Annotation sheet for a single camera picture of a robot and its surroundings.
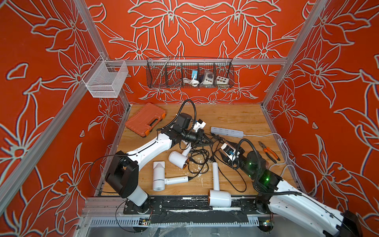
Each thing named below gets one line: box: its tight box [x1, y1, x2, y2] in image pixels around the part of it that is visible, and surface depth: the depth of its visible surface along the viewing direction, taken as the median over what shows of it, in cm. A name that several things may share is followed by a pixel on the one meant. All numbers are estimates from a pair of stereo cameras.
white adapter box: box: [202, 70, 215, 85], surface depth 93 cm
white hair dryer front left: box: [152, 160, 189, 192], surface depth 81 cm
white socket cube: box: [216, 75, 230, 89], surface depth 96 cm
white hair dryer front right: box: [207, 161, 232, 208], surface depth 77 cm
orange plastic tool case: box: [125, 102, 167, 137], surface depth 106 cm
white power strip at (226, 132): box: [210, 126, 244, 139], surface depth 102 cm
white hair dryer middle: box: [168, 151, 189, 170], surface depth 87 cm
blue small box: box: [191, 70, 198, 80], surface depth 85 cm
